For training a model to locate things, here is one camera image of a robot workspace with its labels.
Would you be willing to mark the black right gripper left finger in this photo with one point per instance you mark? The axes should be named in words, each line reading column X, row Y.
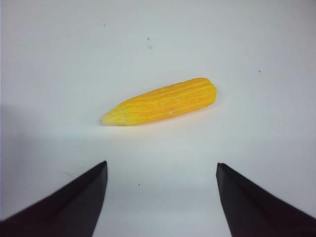
column 72, row 211

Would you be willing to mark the yellow corn cob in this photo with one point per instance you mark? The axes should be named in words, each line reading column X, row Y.
column 163, row 103

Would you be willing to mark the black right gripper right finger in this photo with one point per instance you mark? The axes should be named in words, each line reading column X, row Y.
column 251, row 211

